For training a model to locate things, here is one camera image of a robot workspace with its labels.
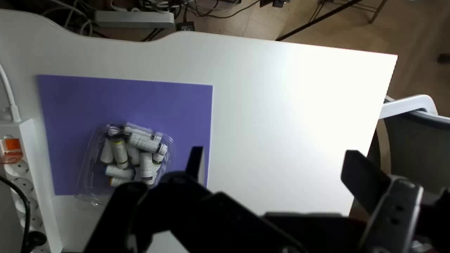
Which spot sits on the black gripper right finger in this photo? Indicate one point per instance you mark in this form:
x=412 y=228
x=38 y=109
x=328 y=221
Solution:
x=370 y=185

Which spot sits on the white coffee capsule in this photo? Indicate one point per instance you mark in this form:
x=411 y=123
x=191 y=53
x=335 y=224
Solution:
x=107 y=151
x=161 y=152
x=142 y=143
x=120 y=152
x=118 y=172
x=146 y=167

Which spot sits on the white power strip orange switch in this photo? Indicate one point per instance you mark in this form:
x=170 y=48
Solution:
x=28 y=155

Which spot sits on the black stand leg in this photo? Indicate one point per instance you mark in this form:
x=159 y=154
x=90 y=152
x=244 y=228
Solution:
x=318 y=20

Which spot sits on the white chair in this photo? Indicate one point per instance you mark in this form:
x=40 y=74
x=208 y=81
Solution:
x=412 y=106

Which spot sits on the grey flat box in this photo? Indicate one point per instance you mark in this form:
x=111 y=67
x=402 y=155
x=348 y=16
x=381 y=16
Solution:
x=134 y=18

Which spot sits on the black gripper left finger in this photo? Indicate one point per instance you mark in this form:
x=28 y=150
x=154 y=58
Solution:
x=196 y=164

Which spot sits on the purple rectangular mat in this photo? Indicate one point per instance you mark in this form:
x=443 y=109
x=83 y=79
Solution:
x=85 y=107

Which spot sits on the clear plastic container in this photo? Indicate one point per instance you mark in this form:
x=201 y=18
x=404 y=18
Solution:
x=93 y=174

